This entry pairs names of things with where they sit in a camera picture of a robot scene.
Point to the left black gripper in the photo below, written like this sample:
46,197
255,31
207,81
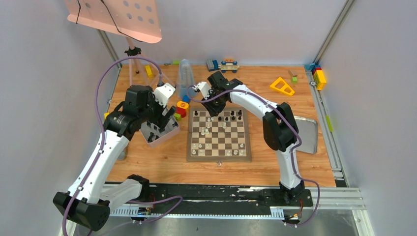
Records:
159,118

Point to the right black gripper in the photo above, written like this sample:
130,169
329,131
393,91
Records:
214,111

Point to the wooden chess board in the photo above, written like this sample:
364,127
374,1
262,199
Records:
224,138

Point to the grey toy microphone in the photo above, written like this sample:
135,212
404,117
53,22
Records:
123,154

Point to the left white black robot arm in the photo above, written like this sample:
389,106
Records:
84,202

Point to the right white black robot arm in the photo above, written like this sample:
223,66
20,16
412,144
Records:
280,130

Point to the green small block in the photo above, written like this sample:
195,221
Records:
177,117

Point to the red round block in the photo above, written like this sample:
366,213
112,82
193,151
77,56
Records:
181,111

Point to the yellow round sign block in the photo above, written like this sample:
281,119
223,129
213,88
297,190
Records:
183,105

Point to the blue small block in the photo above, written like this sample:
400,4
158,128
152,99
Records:
186,99

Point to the blue grey brick block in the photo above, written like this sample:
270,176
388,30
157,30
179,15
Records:
212,65

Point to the wooden toy car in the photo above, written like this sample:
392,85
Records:
229,65

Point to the yellow block near stand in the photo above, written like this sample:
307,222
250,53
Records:
149,71

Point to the yellow triangle shape toy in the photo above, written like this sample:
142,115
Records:
281,86

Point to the wooden brown block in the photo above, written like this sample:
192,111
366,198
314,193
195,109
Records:
293,74

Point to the silver metal tin lid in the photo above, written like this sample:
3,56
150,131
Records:
308,131

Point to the pink music stand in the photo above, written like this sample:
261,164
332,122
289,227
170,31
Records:
137,19

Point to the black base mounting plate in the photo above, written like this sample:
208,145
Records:
194,199

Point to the stacked coloured bricks corner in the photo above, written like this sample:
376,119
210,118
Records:
318,75

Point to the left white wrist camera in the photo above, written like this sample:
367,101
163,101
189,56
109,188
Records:
163,93

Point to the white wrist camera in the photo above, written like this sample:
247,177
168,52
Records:
204,88
163,93

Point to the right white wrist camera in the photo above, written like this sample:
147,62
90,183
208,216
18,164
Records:
204,88

